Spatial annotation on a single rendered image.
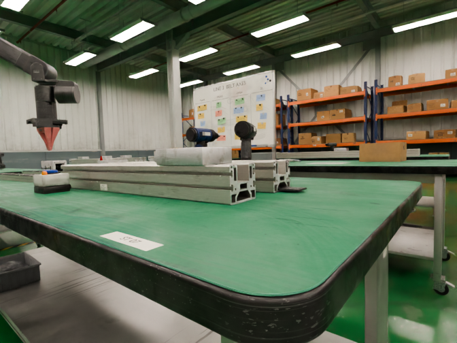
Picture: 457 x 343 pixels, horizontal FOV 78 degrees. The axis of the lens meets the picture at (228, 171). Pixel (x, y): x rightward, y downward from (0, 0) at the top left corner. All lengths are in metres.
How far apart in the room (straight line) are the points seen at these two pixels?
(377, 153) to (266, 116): 1.77
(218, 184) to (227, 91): 3.77
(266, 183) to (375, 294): 0.46
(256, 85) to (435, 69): 7.94
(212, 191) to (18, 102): 12.30
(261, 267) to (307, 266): 0.04
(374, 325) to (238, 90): 3.62
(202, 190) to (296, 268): 0.39
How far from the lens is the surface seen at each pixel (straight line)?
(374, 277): 0.96
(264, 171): 0.76
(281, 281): 0.26
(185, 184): 0.69
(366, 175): 2.09
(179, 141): 9.36
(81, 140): 13.30
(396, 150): 2.53
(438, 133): 10.07
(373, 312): 1.01
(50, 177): 1.06
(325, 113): 10.79
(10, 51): 1.16
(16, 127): 12.61
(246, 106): 4.09
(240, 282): 0.26
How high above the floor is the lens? 0.89
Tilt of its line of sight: 4 degrees down
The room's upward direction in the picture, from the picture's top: 2 degrees counter-clockwise
